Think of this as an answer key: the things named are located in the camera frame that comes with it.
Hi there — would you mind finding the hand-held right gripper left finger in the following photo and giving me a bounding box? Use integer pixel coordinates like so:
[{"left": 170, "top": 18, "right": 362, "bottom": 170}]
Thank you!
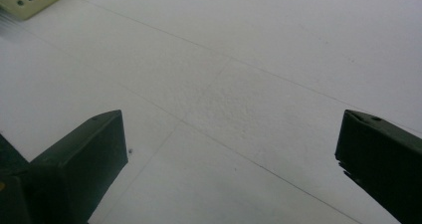
[{"left": 0, "top": 110, "right": 129, "bottom": 224}]

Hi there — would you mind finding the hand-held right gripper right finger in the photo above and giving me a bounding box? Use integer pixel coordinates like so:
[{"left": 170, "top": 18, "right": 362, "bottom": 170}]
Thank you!
[{"left": 334, "top": 110, "right": 422, "bottom": 224}]

